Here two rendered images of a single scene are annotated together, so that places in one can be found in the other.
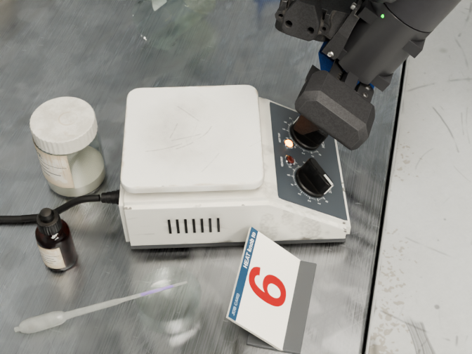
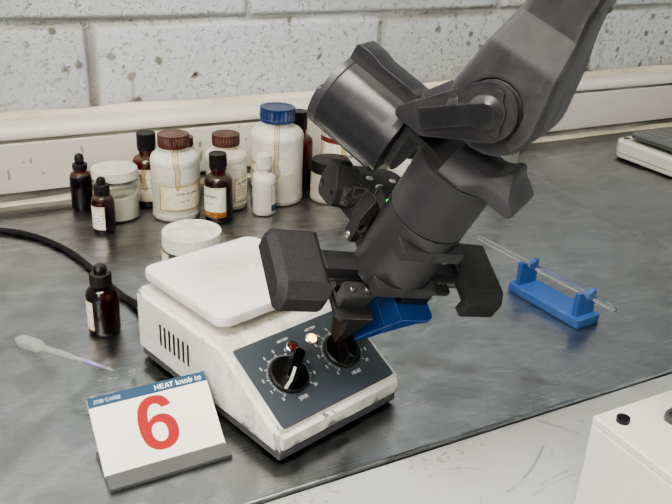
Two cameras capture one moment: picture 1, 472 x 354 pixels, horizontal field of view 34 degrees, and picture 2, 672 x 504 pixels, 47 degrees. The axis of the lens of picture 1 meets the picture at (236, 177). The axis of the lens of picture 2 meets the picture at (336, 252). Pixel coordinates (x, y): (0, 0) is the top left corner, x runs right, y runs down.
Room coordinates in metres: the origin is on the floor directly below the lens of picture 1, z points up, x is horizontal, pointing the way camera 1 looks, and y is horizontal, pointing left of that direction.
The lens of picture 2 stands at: (0.12, -0.46, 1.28)
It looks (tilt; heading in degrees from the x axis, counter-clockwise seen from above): 24 degrees down; 48
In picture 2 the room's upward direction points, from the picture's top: 3 degrees clockwise
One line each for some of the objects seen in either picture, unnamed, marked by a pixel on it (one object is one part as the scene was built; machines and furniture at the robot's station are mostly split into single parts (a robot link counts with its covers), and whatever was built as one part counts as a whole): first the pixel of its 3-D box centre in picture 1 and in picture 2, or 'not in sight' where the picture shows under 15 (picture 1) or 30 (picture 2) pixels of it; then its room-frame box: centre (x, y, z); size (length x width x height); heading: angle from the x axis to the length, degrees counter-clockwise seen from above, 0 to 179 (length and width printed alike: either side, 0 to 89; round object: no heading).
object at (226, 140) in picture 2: not in sight; (226, 169); (0.67, 0.37, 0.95); 0.06 x 0.06 x 0.10
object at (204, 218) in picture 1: (223, 167); (256, 332); (0.46, 0.01, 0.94); 0.22 x 0.13 x 0.08; 91
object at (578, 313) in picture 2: not in sight; (554, 290); (0.78, -0.07, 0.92); 0.10 x 0.03 x 0.04; 81
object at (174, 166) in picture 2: not in sight; (174, 174); (0.60, 0.37, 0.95); 0.06 x 0.06 x 0.11
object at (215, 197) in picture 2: not in sight; (218, 186); (0.63, 0.33, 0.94); 0.04 x 0.04 x 0.09
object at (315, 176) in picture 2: not in sight; (330, 178); (0.80, 0.31, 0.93); 0.05 x 0.05 x 0.06
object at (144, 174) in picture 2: not in sight; (147, 168); (0.59, 0.43, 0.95); 0.04 x 0.04 x 0.10
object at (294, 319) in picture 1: (274, 289); (159, 428); (0.34, -0.03, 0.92); 0.09 x 0.06 x 0.04; 167
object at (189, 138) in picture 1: (192, 135); (238, 277); (0.46, 0.04, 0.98); 0.12 x 0.12 x 0.01; 1
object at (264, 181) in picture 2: not in sight; (264, 184); (0.69, 0.31, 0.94); 0.03 x 0.03 x 0.08
